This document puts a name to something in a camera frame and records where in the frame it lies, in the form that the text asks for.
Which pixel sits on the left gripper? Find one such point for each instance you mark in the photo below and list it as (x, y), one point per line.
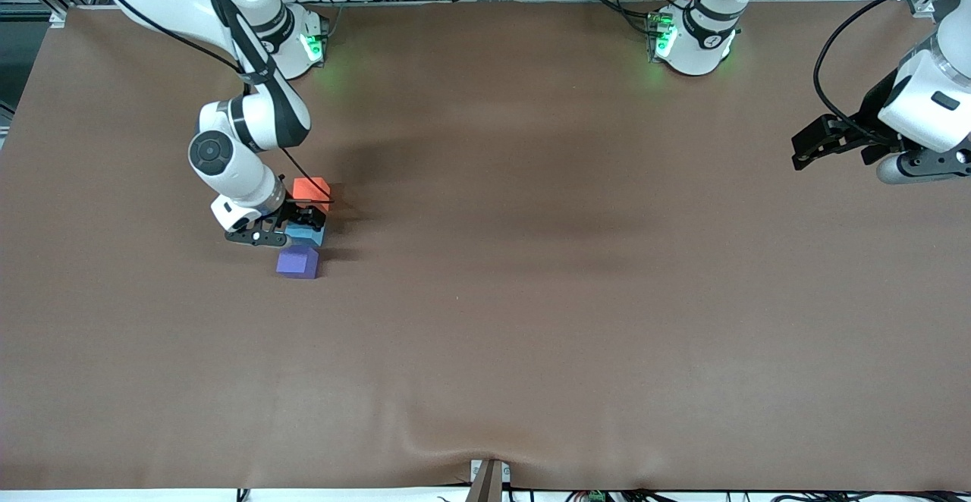
(871, 118)

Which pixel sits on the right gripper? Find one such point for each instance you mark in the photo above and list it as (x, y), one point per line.
(295, 217)

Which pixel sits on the blue foam block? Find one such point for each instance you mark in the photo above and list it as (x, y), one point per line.
(307, 239)

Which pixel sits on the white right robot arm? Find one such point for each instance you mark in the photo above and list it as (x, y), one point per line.
(243, 119)

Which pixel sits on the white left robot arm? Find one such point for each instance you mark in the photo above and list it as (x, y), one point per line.
(698, 51)

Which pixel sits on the orange foam block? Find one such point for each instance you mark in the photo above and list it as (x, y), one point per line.
(307, 187)

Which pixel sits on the purple foam block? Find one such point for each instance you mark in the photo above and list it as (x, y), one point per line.
(296, 261)

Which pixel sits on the brown table mat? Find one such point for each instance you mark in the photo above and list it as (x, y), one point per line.
(485, 335)

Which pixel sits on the green terminal connector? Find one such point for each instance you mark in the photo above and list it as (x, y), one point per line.
(595, 497)

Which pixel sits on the aluminium frame profile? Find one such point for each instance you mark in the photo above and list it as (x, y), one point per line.
(927, 3)

